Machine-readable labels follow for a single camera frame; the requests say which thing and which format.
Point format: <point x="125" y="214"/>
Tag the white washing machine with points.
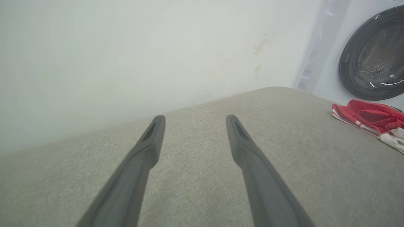
<point x="331" y="75"/>

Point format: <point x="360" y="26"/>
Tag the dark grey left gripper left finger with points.
<point x="132" y="176"/>

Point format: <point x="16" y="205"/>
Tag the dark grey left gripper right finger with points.
<point x="262" y="176"/>

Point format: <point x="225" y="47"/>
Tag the red and white basketball jersey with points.
<point x="369" y="118"/>

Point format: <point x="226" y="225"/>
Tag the round dark washing machine door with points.
<point x="375" y="56"/>

